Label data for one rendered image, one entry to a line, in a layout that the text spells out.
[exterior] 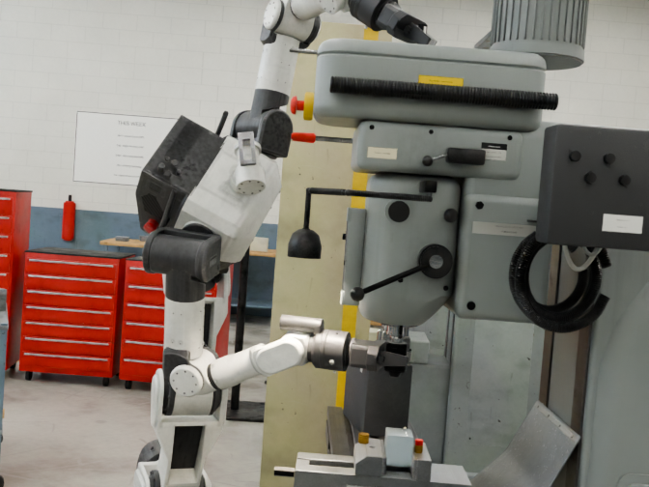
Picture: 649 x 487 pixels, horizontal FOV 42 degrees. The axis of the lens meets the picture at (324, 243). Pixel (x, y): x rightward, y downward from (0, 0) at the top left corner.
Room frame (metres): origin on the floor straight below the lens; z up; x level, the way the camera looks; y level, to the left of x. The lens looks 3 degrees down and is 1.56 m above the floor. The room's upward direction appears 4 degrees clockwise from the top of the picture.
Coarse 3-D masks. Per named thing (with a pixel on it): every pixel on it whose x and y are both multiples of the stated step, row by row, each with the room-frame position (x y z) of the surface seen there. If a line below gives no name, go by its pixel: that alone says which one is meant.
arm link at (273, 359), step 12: (252, 348) 1.89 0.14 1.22; (264, 348) 1.84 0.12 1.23; (276, 348) 1.83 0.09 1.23; (288, 348) 1.82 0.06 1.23; (300, 348) 1.82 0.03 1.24; (252, 360) 1.87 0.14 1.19; (264, 360) 1.84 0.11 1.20; (276, 360) 1.83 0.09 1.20; (288, 360) 1.83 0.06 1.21; (300, 360) 1.83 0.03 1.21; (264, 372) 1.85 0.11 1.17; (276, 372) 1.84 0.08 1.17
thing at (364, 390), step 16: (352, 368) 2.28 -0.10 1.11; (352, 384) 2.27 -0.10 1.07; (368, 384) 2.13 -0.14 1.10; (384, 384) 2.14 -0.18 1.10; (400, 384) 2.15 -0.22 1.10; (352, 400) 2.25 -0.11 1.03; (368, 400) 2.13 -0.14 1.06; (384, 400) 2.14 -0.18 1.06; (400, 400) 2.15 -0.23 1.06; (352, 416) 2.24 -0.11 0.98; (368, 416) 2.13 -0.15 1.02; (384, 416) 2.14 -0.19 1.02; (400, 416) 2.15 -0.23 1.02; (368, 432) 2.13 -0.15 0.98; (384, 432) 2.14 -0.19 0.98
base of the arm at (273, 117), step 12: (264, 120) 2.08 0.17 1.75; (276, 120) 2.10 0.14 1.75; (288, 120) 2.12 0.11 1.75; (264, 132) 2.08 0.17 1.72; (276, 132) 2.10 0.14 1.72; (288, 132) 2.13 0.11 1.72; (264, 144) 2.08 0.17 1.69; (276, 144) 2.11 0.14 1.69; (288, 144) 2.13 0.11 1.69; (276, 156) 2.13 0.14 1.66
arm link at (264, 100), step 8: (256, 96) 2.13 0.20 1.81; (264, 96) 2.12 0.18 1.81; (272, 96) 2.12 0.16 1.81; (280, 96) 2.12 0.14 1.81; (288, 96) 2.15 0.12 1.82; (256, 104) 2.12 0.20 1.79; (264, 104) 2.11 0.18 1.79; (272, 104) 2.12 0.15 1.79; (280, 104) 2.12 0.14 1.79; (248, 112) 2.18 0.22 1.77; (256, 112) 2.12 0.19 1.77; (264, 112) 2.12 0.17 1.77; (240, 120) 2.17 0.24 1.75; (248, 120) 2.14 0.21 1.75; (256, 120) 2.11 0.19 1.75; (240, 128) 2.16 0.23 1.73; (248, 128) 2.13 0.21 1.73; (256, 128) 2.10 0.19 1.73; (256, 136) 2.12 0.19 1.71
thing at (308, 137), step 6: (294, 132) 1.91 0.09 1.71; (300, 132) 1.91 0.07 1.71; (306, 132) 1.91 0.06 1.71; (294, 138) 1.91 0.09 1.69; (300, 138) 1.91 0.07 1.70; (306, 138) 1.91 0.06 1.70; (312, 138) 1.91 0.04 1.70; (318, 138) 1.91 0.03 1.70; (324, 138) 1.91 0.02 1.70; (330, 138) 1.91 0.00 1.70; (336, 138) 1.91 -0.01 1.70; (342, 138) 1.92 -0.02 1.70; (348, 138) 1.92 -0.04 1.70
